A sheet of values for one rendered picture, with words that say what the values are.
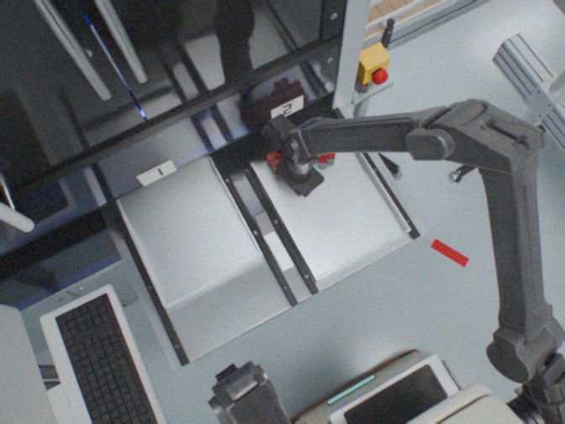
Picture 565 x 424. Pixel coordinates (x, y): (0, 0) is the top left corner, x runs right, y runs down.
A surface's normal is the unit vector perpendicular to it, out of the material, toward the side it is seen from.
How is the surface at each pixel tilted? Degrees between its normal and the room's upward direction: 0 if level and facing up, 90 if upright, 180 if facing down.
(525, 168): 49
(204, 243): 0
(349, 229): 0
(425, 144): 76
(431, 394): 0
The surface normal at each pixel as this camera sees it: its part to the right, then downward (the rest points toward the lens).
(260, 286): -0.03, -0.30
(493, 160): -0.76, 0.51
